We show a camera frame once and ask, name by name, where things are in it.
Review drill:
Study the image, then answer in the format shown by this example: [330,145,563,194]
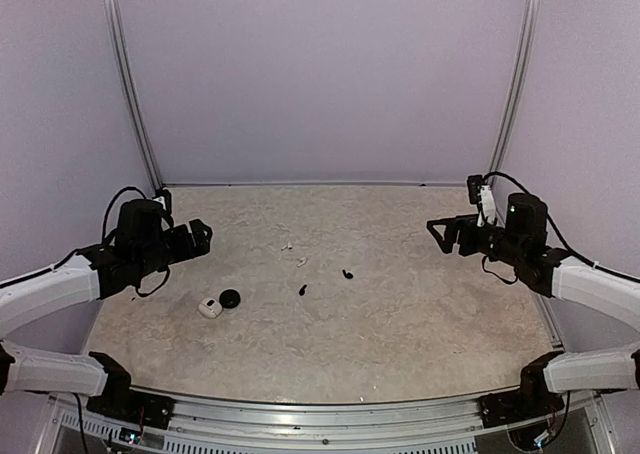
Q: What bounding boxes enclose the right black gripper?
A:
[427,213,526,267]

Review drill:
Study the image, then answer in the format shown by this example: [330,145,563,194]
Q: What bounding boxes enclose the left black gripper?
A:
[134,217,211,278]

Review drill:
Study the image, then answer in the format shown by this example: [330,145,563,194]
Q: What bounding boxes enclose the white earbud charging case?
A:
[198,298,223,319]

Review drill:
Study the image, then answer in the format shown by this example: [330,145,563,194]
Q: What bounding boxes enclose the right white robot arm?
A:
[426,187,639,418]

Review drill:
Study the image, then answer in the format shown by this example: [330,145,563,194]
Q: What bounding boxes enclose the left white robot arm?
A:
[1,190,213,419]

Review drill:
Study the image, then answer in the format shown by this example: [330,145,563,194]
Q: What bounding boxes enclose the black round charging case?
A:
[218,289,241,309]

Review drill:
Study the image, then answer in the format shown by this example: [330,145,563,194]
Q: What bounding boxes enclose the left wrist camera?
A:
[153,188,172,214]

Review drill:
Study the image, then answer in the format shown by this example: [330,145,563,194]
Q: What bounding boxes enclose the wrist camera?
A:
[153,188,172,214]
[467,175,497,227]

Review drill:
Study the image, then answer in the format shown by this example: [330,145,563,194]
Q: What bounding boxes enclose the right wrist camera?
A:
[467,175,497,227]

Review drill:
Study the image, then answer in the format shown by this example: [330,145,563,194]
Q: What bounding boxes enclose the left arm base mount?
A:
[86,351,175,430]

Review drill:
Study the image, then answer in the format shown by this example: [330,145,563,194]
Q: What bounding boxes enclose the front aluminium rail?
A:
[34,386,616,454]

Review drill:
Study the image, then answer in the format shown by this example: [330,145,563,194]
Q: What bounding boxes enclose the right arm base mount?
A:
[478,351,565,428]

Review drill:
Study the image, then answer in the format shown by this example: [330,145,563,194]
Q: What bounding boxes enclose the right aluminium frame post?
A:
[489,0,541,171]

